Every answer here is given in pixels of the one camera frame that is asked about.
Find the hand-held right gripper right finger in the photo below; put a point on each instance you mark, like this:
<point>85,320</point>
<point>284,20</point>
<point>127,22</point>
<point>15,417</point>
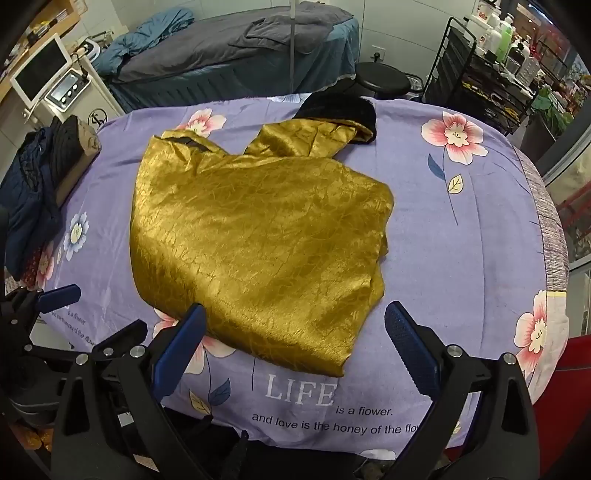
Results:
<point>411,346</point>

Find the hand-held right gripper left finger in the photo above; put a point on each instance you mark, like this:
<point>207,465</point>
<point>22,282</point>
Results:
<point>184,344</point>

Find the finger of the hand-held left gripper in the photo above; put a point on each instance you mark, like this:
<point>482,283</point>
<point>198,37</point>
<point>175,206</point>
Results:
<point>60,296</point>
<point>124,337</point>

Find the golden jacket with black fur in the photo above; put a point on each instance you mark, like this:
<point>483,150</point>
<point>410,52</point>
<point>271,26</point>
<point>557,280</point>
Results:
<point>258,249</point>

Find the dark blue jacket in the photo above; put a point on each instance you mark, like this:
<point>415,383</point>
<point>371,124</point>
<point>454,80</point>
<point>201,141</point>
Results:
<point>25,194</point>

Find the purple floral blanket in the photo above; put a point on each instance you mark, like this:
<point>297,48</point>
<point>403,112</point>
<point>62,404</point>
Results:
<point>461,240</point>

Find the brown box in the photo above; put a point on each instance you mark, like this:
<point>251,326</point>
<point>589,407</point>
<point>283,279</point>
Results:
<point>81,152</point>

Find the red object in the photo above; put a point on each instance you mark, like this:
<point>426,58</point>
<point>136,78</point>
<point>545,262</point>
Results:
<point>568,397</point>

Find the white machine with screen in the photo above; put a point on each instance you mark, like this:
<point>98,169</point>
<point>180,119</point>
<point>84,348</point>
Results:
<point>41,69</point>

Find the small white device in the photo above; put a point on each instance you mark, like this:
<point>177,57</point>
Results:
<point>88,50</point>

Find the black round stool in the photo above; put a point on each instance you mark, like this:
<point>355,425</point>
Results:
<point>381,81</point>

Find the blue quilt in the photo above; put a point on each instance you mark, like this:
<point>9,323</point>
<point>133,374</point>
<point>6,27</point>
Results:
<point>138,39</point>

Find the wooden shelf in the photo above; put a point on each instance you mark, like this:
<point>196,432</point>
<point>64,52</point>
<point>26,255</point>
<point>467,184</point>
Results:
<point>41,23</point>

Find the teal massage bed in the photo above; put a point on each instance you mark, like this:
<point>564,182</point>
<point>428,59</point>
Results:
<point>258,78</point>

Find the green plant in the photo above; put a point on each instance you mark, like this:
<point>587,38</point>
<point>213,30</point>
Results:
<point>551,108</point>

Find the metal pole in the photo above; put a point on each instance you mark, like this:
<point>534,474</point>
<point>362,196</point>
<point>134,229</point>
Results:
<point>292,46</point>

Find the group of bottles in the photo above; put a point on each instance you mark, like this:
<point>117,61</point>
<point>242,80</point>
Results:
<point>505,41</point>

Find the wall socket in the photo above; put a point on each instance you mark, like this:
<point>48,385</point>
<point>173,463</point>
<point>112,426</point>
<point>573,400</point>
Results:
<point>378,52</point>

